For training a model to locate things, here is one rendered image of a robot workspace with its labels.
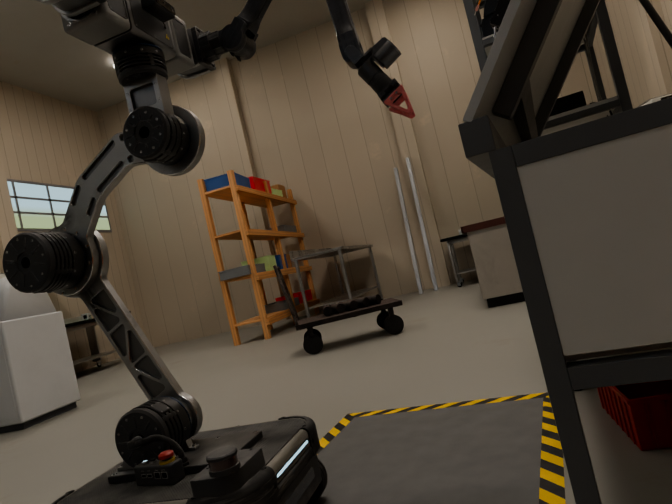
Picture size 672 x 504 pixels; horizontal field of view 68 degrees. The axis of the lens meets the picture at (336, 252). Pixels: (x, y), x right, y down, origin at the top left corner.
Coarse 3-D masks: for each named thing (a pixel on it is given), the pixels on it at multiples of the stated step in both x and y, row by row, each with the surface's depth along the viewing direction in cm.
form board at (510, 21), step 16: (512, 0) 87; (528, 0) 91; (576, 0) 149; (512, 16) 87; (528, 16) 97; (560, 16) 134; (576, 16) 165; (512, 32) 90; (560, 32) 146; (496, 48) 88; (512, 48) 96; (544, 48) 132; (560, 48) 162; (496, 64) 89; (544, 64) 144; (480, 80) 90; (496, 80) 95; (544, 80) 159; (480, 96) 90; (496, 96) 101; (480, 112) 94; (496, 128) 116; (512, 128) 139; (512, 144) 153
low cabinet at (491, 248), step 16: (480, 224) 455; (496, 224) 451; (480, 240) 458; (496, 240) 454; (480, 256) 459; (496, 256) 455; (512, 256) 451; (480, 272) 459; (496, 272) 455; (512, 272) 451; (496, 288) 455; (512, 288) 452; (496, 304) 461
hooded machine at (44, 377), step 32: (0, 288) 416; (0, 320) 405; (32, 320) 424; (0, 352) 398; (32, 352) 417; (64, 352) 447; (0, 384) 399; (32, 384) 410; (64, 384) 439; (0, 416) 400; (32, 416) 404
